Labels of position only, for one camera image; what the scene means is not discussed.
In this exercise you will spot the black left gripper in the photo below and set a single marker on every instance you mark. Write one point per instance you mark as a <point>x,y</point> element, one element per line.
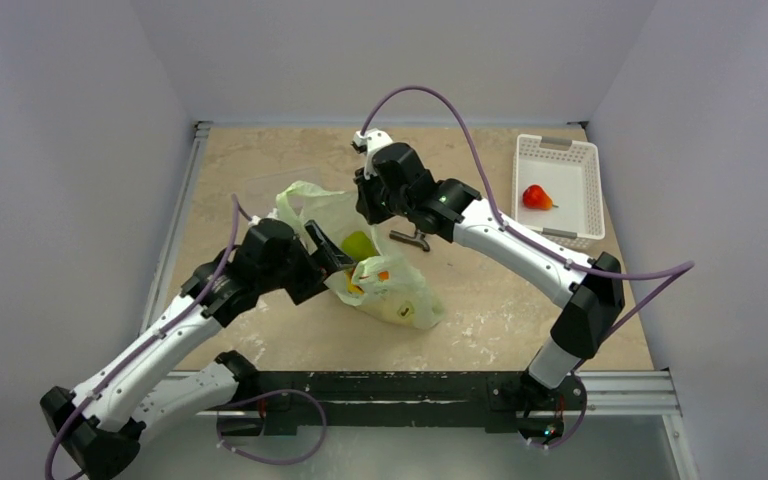
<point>330,259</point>

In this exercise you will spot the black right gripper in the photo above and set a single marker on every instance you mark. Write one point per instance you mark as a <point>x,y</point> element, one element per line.
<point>368,201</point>

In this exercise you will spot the green plastic bag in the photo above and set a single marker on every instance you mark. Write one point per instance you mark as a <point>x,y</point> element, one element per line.
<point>406,298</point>

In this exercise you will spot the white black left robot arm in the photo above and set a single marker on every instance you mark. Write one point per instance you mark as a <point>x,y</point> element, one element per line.
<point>103,422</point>

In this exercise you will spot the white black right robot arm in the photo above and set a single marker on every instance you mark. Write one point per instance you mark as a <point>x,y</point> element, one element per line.
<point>587,290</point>

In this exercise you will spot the green fake apple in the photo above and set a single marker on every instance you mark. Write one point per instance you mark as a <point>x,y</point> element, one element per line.
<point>359,246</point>

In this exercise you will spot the yellow fake banana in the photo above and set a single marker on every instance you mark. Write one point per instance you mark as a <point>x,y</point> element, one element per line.
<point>351,286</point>

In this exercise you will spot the red fake pear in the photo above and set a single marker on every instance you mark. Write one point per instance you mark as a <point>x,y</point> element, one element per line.
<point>534,197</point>

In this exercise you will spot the grey metal faucet tap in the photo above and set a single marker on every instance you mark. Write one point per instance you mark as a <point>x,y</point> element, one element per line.
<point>416,239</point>

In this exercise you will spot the clear plastic screw box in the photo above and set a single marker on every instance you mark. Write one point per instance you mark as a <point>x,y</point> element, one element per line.
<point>259,193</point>

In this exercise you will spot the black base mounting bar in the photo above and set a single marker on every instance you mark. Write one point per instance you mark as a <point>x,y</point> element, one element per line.
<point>280,402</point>

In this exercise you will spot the white plastic basket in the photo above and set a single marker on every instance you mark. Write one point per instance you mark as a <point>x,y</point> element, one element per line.
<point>569,172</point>

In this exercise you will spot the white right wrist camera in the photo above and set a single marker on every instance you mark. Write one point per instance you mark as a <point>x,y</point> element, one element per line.
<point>369,143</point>

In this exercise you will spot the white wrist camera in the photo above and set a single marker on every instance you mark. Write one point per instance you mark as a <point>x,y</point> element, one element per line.
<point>255,219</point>
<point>369,143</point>

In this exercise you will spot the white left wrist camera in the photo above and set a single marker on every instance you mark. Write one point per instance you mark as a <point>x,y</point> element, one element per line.
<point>255,219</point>

